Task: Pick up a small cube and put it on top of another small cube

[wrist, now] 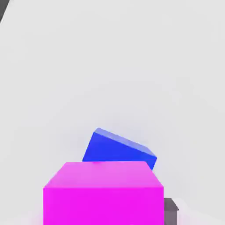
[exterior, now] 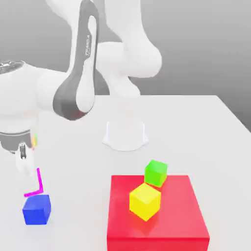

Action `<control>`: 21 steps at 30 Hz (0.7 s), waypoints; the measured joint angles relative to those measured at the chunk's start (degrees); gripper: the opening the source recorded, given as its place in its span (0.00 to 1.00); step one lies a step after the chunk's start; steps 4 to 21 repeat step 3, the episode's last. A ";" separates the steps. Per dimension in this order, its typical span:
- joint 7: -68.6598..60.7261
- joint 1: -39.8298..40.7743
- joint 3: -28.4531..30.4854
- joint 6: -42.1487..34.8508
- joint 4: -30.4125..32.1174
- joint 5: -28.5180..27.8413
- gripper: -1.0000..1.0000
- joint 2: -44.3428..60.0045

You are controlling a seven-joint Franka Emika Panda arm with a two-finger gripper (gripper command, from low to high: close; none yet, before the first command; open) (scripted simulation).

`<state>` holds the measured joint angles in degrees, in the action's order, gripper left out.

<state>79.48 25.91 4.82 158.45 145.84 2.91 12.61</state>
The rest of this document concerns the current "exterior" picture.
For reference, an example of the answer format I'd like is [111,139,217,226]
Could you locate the small blue cube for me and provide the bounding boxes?
[22,194,52,226]

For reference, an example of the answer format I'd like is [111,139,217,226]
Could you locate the large red box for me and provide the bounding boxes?
[106,175,210,251]

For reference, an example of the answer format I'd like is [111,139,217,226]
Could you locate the small green cube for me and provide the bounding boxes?
[144,159,168,188]

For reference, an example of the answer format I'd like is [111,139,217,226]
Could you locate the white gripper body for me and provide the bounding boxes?
[15,143,38,179]

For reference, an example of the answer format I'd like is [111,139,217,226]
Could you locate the small yellow cube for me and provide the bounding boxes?
[129,182,162,222]

